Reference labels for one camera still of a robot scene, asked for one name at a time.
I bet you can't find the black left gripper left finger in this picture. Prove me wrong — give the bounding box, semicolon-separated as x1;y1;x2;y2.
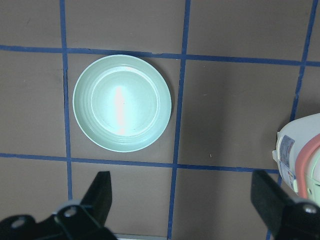
80;171;112;226

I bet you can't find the light green plate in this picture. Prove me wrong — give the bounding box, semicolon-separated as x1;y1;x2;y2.
72;54;172;153

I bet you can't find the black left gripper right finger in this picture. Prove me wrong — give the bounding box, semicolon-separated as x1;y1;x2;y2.
250;170;293;233

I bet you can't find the white rice cooker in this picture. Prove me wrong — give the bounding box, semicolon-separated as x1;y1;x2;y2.
272;113;320;205

